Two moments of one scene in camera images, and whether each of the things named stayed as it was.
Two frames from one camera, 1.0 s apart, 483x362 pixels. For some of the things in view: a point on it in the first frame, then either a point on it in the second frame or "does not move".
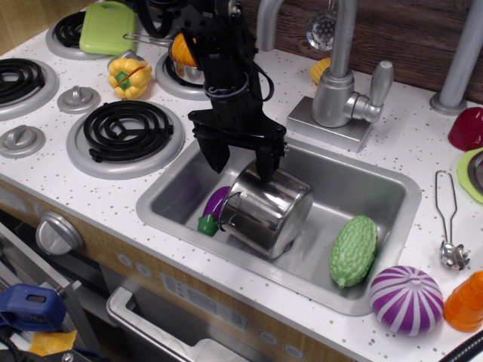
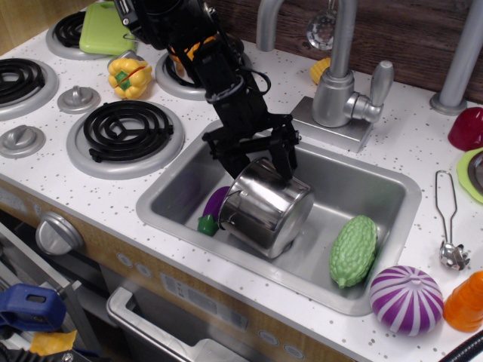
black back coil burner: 63,38 does not move
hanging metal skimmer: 321,33 does not move
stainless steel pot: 270,216 does not move
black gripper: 238,117 to 245,125
